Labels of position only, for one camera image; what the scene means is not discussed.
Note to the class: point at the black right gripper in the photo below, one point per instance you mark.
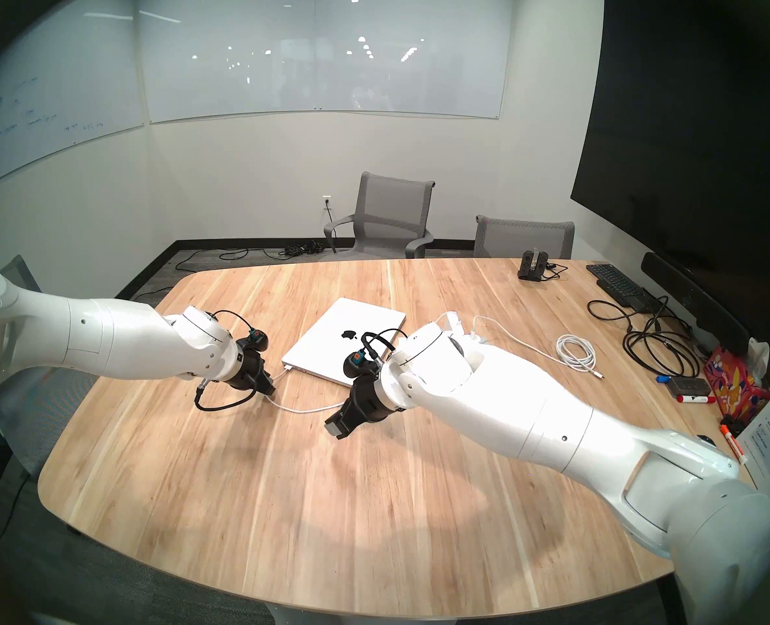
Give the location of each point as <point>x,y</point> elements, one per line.
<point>369,402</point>

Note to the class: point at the wide glass whiteboard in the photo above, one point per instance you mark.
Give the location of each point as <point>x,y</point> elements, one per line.
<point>320,44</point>

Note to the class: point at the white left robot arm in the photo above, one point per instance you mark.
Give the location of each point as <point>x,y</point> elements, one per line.
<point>98,344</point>

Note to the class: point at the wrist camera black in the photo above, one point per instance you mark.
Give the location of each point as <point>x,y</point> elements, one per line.
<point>258,339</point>
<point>357,361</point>

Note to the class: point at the orange and white marker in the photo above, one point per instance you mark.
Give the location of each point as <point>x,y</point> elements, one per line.
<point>732,443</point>

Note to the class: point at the black video sound bar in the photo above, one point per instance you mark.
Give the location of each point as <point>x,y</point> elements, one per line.
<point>691,298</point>

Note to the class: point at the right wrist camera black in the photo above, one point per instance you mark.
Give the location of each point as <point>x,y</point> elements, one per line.
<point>357,361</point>

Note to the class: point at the large black wall screen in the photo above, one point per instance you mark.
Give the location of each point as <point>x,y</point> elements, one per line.
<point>684,142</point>

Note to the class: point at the red whiteboard marker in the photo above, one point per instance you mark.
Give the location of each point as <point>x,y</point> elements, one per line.
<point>697,399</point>

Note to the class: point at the glass whiteboard with blue writing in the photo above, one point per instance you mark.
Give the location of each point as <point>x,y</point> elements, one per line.
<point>46,83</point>

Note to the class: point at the colourful snack bag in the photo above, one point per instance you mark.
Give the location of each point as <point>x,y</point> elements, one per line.
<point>733,379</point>

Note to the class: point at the large white power adapter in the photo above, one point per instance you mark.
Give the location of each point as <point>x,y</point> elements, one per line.
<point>453,321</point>

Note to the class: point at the grey mesh chair backrest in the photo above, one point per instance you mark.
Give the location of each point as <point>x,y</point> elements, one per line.
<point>525,238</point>

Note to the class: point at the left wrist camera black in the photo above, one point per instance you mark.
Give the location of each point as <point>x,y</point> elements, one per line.
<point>258,339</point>

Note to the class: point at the grey whiteboard eraser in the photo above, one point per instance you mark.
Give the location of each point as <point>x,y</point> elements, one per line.
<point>689,386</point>

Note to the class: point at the silver MacBook laptop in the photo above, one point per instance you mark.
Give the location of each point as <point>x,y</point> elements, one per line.
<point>333,350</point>

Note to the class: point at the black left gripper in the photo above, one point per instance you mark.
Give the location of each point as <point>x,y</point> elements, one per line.
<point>249,368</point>

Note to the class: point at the dark grey mesh office chair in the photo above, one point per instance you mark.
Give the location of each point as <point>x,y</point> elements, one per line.
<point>33,415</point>

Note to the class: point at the grey mesh chair with armrests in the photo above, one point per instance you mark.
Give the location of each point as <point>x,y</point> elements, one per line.
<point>388,204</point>

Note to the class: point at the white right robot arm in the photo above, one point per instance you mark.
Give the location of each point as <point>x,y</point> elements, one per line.
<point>522,409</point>

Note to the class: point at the black keyboard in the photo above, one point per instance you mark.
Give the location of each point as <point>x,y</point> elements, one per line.
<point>616,284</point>

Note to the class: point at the black controller charging dock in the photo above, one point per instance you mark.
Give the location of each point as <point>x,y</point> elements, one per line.
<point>533,267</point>

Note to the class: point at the small black clip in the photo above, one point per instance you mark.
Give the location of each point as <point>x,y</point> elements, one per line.
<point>742,425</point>

